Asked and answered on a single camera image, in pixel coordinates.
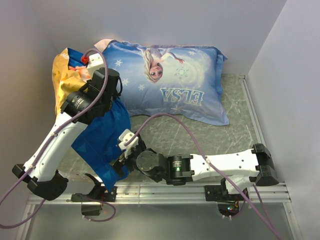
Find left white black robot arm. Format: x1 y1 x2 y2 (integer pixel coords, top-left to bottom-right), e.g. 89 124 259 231
12 67 121 201

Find Elsa light blue pillow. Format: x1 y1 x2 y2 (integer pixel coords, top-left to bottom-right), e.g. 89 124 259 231
95 39 230 126

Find Mickey blue yellow pillowcase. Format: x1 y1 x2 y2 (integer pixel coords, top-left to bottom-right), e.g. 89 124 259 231
52 48 131 191

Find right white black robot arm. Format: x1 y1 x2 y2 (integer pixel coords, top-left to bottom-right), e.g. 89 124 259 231
110 132 279 201

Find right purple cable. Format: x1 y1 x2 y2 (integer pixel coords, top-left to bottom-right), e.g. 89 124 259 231
124 112 285 240

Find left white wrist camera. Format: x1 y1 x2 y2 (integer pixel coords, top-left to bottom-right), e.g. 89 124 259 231
84 53 105 77

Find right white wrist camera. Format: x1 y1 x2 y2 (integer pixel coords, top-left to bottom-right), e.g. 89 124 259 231
118 129 139 159

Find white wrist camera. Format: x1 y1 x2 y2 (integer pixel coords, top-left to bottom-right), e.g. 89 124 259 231
118 129 139 159
84 53 105 77

